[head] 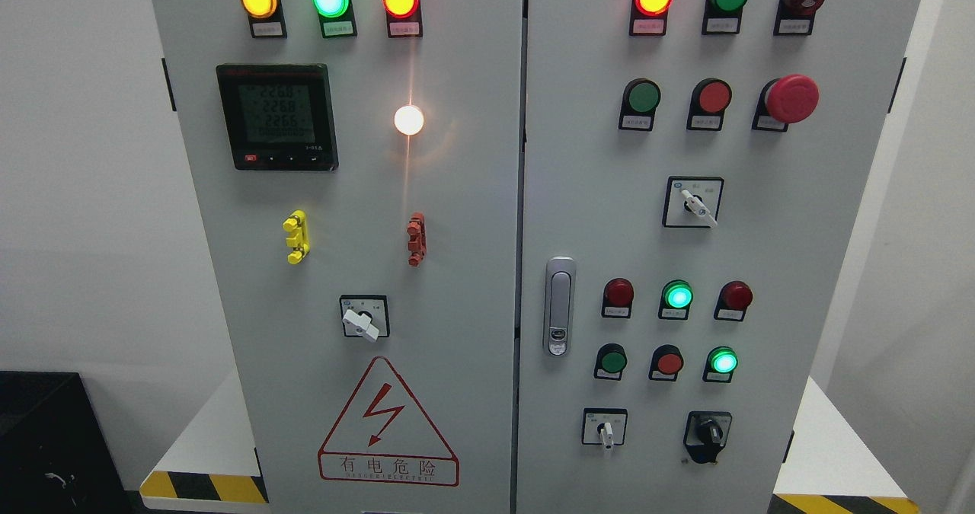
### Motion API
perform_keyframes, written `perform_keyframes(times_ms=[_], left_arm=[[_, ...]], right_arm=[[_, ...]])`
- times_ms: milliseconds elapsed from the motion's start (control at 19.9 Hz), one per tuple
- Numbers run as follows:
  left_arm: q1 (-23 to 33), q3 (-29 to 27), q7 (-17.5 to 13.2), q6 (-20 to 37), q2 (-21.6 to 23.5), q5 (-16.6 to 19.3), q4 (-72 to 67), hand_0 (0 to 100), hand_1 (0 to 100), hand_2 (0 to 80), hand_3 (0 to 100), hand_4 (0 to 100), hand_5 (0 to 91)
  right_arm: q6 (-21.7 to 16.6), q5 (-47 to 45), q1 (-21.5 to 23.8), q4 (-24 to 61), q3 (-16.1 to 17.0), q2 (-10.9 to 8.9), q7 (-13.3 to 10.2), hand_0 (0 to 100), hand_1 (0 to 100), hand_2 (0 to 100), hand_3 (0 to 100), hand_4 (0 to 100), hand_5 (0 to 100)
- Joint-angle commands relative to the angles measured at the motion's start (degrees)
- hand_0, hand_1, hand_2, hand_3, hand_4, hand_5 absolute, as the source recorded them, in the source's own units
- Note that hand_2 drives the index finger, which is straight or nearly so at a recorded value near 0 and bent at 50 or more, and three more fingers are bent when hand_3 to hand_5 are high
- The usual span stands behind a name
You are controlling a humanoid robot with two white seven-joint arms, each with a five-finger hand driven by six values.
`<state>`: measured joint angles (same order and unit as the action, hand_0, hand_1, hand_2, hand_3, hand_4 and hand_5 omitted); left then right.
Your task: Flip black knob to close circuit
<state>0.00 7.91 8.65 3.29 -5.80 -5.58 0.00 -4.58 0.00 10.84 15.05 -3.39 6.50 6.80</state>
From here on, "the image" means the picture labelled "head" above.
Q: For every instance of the red-rimmed lit indicator light right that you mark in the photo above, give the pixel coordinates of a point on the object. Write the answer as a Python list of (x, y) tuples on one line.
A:
[(648, 18)]

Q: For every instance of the white-handled selector switch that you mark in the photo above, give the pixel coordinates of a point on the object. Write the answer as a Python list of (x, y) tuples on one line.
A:
[(692, 202), (604, 427)]

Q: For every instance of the red push button upper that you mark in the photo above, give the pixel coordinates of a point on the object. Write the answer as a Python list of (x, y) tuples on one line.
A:
[(708, 103)]

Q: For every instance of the grey cabinet door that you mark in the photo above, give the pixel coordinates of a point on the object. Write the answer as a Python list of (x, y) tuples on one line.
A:
[(596, 194), (451, 319)]

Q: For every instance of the yellow indicator light top left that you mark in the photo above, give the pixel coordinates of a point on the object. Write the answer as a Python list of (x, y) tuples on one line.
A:
[(265, 18)]

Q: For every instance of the dark red buzzer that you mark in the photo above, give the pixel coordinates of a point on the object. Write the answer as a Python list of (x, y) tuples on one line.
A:
[(796, 17)]

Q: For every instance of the green lit push button lower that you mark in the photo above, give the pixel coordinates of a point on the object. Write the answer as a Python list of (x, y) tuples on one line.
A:
[(720, 364)]

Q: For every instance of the dark red indicator light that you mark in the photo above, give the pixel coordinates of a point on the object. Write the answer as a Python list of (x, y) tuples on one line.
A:
[(618, 296), (733, 300)]

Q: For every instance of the white platform with hazard stripes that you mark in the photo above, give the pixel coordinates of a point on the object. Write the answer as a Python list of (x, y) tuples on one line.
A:
[(213, 466)]

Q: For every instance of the dark red indicator light left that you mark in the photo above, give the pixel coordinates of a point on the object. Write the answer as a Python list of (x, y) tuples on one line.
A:
[(618, 296)]

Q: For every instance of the green lit indicator light middle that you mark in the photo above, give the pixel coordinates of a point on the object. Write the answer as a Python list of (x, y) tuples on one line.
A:
[(675, 299)]

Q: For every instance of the white-handled selector switch upper right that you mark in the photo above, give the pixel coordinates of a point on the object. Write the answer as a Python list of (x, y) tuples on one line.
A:
[(692, 202)]

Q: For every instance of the green push button upper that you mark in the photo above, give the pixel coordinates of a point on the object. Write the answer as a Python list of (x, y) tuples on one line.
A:
[(639, 101)]

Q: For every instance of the dark red indicator light right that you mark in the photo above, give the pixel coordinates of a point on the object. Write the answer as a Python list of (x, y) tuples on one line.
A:
[(733, 300)]

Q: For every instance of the red-rimmed lit indicator light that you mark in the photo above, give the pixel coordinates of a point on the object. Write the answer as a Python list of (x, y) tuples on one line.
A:
[(403, 18), (648, 18)]

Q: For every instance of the green lit indicator light top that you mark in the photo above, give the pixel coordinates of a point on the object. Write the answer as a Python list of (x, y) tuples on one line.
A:
[(336, 18)]

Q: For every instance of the red-rimmed lit indicator light left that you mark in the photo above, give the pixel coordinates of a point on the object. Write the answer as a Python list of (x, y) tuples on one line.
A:
[(403, 18)]

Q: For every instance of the red mushroom emergency stop button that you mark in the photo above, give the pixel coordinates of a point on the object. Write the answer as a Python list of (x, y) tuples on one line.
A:
[(785, 101)]

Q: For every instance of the grey right cabinet door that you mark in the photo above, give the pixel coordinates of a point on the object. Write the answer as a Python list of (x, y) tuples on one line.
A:
[(596, 194)]

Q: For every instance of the green indicator light top right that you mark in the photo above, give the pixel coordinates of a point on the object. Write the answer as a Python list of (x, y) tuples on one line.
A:
[(722, 17)]

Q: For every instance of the white lit indicator light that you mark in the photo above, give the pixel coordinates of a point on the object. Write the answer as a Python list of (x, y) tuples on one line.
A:
[(409, 120)]

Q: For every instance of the green lit indicator light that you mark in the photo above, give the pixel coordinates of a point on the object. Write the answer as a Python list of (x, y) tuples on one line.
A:
[(336, 18), (675, 299)]

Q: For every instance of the red electrical hazard warning sticker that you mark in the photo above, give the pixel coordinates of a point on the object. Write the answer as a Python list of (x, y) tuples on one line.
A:
[(384, 435)]

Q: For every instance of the red push button lower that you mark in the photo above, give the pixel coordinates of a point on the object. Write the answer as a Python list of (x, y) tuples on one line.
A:
[(666, 363)]

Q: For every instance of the black box lower left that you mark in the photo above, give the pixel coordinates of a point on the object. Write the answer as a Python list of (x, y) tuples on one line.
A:
[(54, 458)]

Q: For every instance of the black digital power meter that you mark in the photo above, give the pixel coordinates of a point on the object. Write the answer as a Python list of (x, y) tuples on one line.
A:
[(279, 116)]

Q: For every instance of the silver cabinet door handle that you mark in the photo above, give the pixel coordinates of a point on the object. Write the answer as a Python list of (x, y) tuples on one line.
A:
[(559, 305)]

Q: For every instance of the grey left cabinet door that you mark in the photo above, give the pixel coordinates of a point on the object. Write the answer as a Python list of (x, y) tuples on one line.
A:
[(451, 319)]

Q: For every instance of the black knob selector switch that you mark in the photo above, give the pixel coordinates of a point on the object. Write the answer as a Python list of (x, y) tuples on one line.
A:
[(706, 434)]

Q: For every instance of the white-handled selector switch lower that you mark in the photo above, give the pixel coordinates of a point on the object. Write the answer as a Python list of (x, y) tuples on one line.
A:
[(604, 427)]

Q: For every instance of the white-handled selector switch left door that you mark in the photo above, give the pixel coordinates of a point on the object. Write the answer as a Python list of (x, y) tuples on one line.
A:
[(365, 316)]

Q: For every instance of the red push button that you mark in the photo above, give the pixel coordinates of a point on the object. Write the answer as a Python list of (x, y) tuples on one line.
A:
[(666, 363), (708, 103)]

